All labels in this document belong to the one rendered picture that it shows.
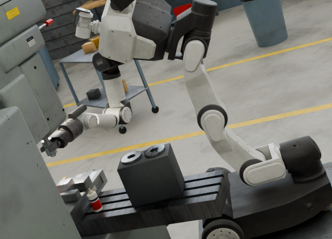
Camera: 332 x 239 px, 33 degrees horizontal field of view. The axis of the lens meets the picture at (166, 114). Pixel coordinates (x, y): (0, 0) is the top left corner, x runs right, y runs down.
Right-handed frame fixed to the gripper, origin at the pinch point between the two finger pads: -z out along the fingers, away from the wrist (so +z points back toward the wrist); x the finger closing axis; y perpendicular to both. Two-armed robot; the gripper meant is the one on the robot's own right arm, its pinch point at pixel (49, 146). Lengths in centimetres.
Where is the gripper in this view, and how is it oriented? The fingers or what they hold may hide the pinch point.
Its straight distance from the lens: 244.5
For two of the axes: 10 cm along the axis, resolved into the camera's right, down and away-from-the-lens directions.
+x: 7.9, -0.7, -6.1
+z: 5.1, -4.8, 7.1
